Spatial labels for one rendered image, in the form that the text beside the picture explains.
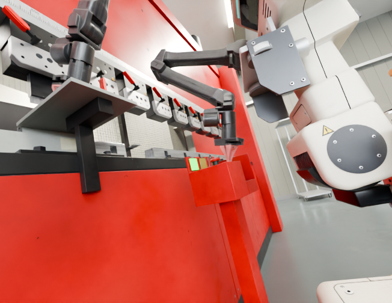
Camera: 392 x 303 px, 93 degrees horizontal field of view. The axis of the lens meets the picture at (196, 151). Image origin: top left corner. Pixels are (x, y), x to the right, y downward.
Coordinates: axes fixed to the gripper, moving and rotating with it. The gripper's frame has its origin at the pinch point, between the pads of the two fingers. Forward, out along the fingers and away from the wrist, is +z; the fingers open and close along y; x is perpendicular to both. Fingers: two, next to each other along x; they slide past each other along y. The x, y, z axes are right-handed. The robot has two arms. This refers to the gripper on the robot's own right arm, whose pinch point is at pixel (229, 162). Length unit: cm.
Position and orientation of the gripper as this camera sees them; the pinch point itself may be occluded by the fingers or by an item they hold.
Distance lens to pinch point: 73.8
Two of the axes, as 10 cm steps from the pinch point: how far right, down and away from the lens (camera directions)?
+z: 0.1, 10.0, -0.4
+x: -6.0, -0.2, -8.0
